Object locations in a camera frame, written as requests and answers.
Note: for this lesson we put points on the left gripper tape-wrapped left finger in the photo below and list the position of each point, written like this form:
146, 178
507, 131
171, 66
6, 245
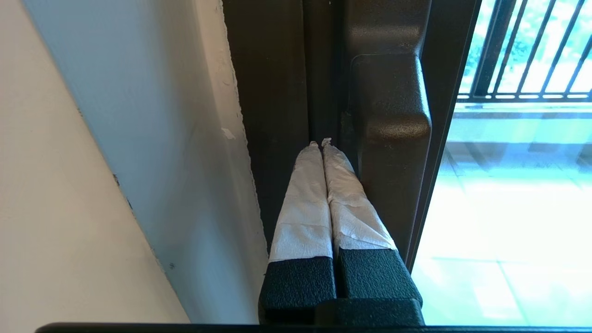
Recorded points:
303, 222

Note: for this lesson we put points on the left gripper tape-wrapped right finger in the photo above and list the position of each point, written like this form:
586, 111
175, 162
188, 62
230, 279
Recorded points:
360, 222

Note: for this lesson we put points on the dark brown sliding glass door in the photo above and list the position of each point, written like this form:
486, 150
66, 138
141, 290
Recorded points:
444, 69

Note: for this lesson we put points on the black balcony railing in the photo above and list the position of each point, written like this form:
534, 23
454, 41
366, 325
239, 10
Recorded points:
522, 96

